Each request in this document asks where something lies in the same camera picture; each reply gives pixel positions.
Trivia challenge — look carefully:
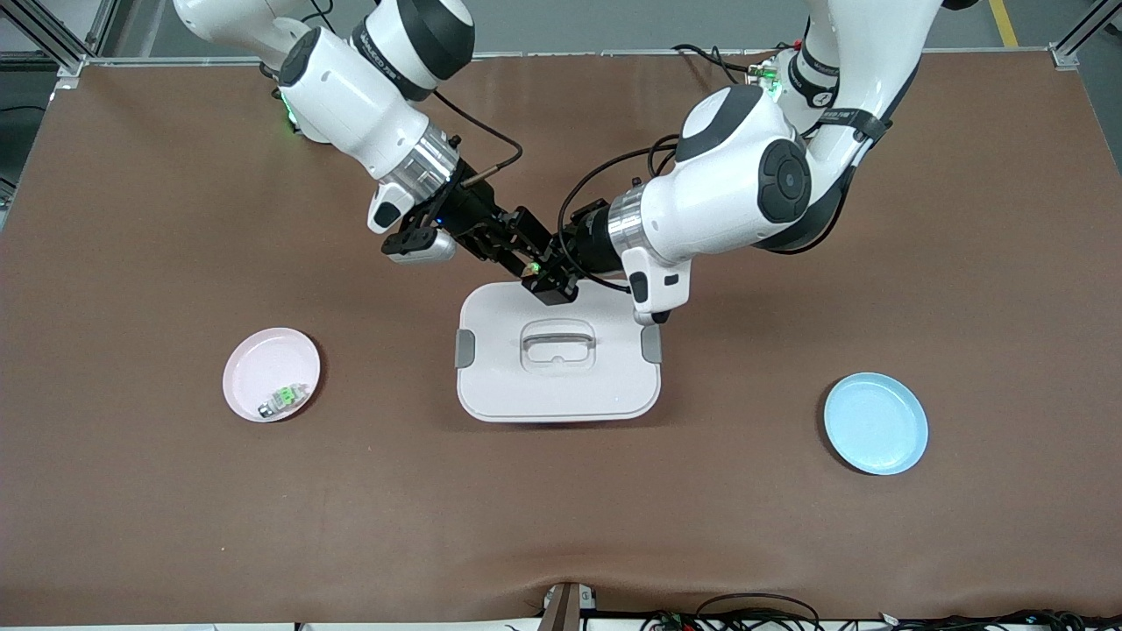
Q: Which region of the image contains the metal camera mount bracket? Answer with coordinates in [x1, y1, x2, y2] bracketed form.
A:
[539, 581, 599, 631]

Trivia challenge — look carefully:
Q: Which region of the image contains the white lidded box grey handle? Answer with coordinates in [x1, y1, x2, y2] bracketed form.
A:
[454, 280, 664, 424]

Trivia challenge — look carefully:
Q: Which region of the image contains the light blue round plate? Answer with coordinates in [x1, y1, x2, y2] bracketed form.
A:
[823, 372, 929, 477]

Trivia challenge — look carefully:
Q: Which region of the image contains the green switch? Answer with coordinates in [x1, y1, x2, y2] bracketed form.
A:
[258, 382, 309, 419]

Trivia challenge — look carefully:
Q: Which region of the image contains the aluminium frame post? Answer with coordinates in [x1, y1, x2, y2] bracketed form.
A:
[1050, 0, 1122, 71]
[0, 0, 119, 78]

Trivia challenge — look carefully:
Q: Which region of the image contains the pink round plate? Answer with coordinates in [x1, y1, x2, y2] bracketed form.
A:
[222, 327, 322, 424]

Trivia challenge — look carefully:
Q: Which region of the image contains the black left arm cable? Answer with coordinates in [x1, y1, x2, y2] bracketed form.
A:
[558, 134, 681, 292]

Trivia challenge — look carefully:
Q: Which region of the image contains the black left base cable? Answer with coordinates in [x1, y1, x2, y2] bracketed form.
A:
[673, 42, 777, 84]

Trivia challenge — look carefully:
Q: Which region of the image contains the brown table mat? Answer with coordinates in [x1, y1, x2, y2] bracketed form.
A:
[0, 48, 1122, 627]

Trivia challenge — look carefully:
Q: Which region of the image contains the tangled cable bundle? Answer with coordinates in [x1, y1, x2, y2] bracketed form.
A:
[877, 608, 1122, 631]

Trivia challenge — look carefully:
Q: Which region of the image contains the black looped cable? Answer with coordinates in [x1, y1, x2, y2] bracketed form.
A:
[695, 592, 822, 631]

